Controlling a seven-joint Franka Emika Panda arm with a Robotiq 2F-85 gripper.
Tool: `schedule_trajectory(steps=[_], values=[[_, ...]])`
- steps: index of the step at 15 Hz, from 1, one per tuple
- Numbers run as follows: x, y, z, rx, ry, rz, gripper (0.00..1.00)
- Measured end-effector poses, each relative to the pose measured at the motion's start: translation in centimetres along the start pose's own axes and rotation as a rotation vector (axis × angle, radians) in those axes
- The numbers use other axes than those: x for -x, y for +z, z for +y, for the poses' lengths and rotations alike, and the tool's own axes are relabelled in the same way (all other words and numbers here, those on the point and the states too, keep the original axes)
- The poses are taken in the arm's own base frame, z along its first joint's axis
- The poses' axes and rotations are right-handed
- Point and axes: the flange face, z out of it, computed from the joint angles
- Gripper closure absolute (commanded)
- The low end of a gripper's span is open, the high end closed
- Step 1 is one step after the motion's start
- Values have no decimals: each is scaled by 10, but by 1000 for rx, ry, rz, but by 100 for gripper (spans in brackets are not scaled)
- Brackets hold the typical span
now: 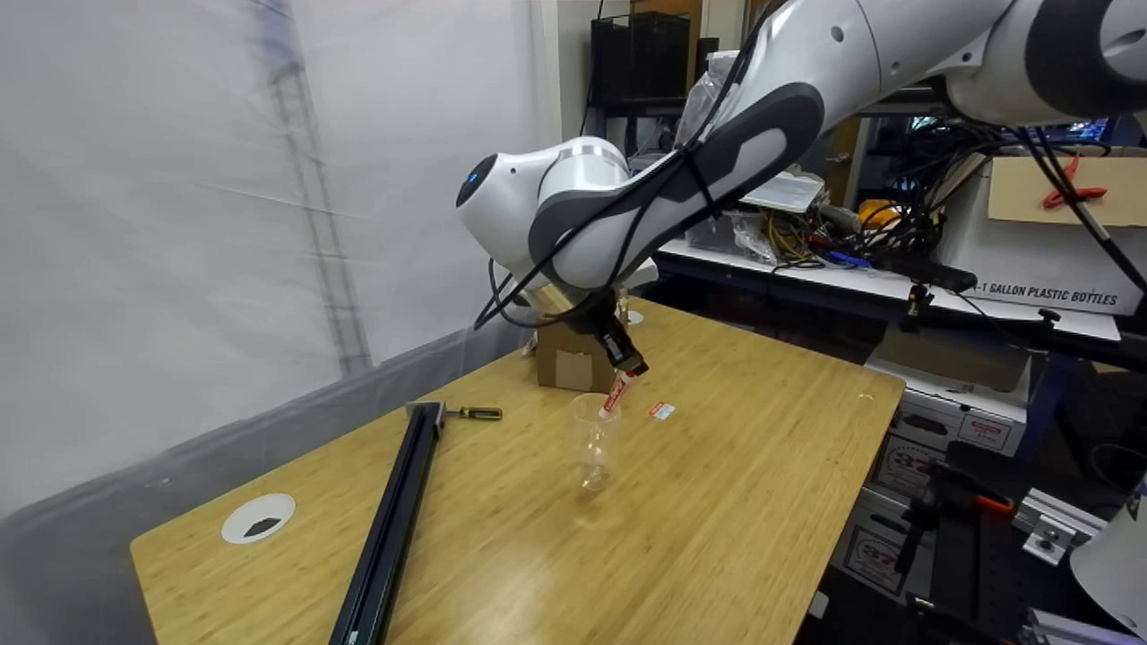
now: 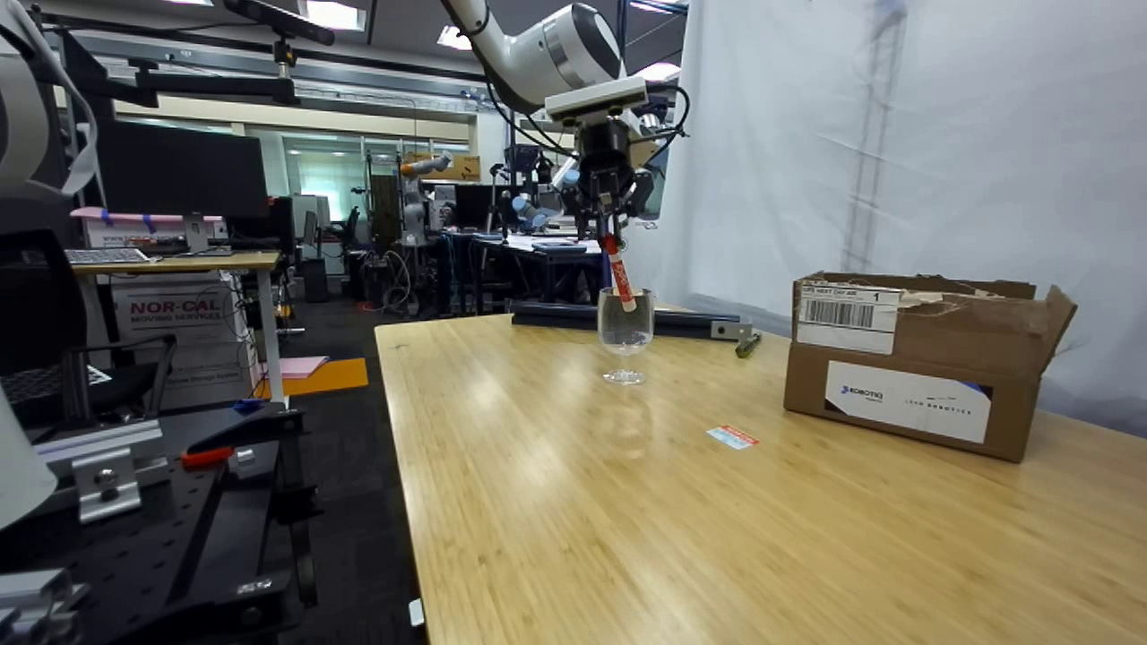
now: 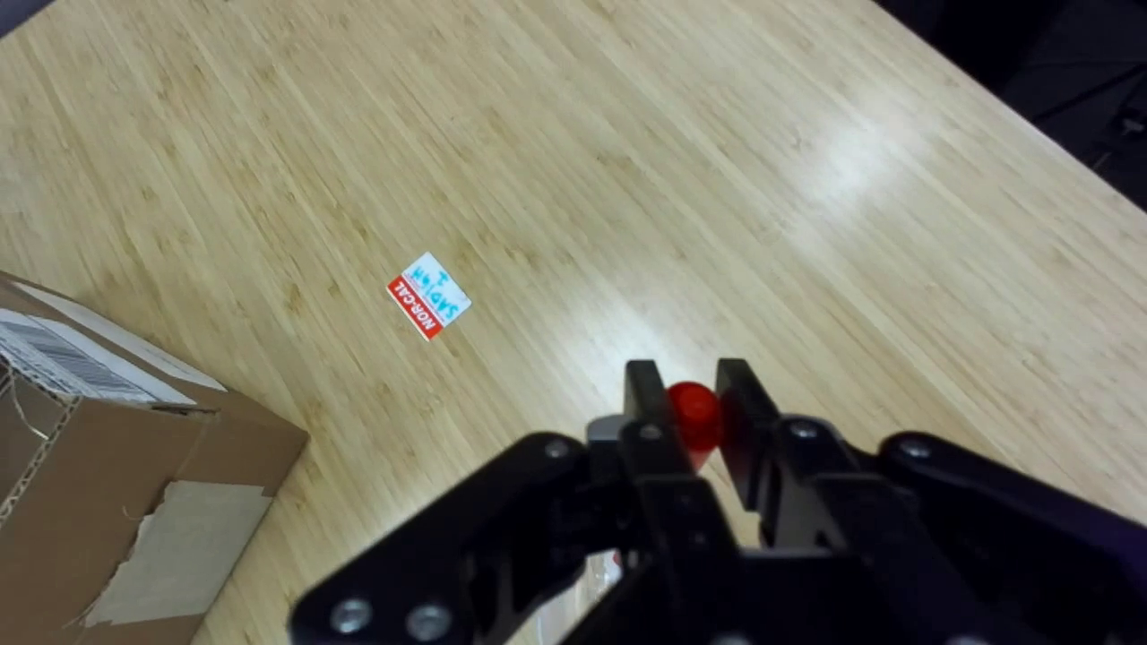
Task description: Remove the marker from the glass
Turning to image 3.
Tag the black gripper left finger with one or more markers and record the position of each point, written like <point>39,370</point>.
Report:
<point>523,514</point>

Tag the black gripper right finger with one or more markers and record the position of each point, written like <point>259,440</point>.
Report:
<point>932,514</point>

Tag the red marker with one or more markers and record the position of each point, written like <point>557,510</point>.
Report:
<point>692,413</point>

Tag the small blue red packet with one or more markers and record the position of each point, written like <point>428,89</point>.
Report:
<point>428,293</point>

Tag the open brown cardboard box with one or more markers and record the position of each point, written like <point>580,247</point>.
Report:
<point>110,504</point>

